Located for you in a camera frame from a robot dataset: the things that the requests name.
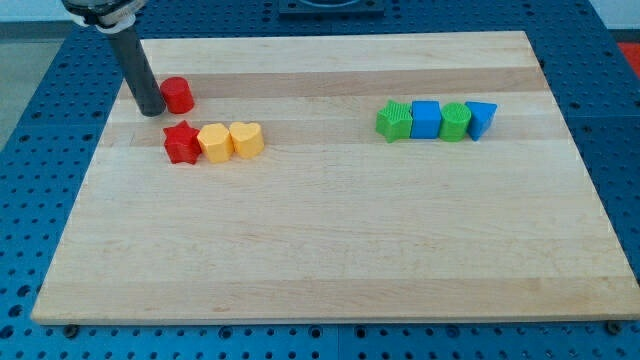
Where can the blue triangle block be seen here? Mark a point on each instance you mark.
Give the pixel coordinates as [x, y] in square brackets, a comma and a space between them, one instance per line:
[482, 114]

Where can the yellow hexagon block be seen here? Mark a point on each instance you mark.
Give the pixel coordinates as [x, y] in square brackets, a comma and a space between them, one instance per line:
[216, 142]

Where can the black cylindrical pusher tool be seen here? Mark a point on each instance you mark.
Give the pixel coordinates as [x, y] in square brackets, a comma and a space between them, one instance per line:
[129, 52]

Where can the red star block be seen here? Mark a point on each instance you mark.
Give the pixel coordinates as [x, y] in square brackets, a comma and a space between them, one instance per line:
[181, 143]

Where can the yellow heart block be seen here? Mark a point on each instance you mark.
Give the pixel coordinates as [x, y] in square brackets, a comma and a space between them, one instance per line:
[247, 138]

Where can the green cylinder block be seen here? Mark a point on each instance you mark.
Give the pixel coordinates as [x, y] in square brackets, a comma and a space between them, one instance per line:
[455, 121]

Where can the blue cube block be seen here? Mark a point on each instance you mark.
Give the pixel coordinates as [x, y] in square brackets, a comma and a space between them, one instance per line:
[427, 119]

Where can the red cylinder block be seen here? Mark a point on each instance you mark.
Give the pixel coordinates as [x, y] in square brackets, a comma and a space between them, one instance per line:
[177, 95]

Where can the green star block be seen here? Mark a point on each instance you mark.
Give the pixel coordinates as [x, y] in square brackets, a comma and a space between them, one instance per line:
[394, 121]

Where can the wooden board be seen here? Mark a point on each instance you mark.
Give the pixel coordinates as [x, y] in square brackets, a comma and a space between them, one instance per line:
[330, 223]

